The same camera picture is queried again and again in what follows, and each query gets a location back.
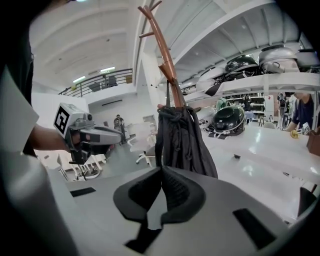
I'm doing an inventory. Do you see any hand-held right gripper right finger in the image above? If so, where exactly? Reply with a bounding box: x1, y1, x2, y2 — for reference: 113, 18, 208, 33
149, 166, 288, 256

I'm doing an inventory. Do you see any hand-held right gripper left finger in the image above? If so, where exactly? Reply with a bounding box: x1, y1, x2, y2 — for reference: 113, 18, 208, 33
65, 166, 163, 256

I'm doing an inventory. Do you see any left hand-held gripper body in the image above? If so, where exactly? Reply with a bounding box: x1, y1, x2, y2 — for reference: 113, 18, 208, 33
53, 102, 101, 165

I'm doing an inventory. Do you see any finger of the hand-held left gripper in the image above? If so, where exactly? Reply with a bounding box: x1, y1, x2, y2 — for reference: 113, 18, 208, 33
99, 126, 125, 146

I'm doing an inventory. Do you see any brown wooden coat rack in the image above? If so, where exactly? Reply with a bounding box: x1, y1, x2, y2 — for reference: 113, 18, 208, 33
137, 0, 203, 113

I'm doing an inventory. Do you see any person's left forearm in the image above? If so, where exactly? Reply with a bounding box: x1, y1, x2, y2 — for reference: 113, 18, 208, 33
32, 123, 71, 152

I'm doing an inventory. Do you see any person's left hand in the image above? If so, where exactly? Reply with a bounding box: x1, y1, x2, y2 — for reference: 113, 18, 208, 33
70, 129, 90, 151

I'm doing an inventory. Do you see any black metal balcony railing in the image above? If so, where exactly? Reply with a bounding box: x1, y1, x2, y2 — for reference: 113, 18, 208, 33
57, 67, 133, 99

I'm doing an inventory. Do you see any white office chair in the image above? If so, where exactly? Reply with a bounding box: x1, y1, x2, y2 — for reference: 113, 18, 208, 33
127, 134, 161, 168

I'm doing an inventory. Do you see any person's body in black clothes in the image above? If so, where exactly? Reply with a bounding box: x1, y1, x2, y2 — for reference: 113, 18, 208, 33
0, 0, 38, 157

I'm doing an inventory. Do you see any white shelving unit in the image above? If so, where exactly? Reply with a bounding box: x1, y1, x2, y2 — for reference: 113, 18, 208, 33
139, 0, 320, 223

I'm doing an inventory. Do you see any small brown box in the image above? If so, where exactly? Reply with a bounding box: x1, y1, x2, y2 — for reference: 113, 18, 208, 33
306, 129, 320, 157

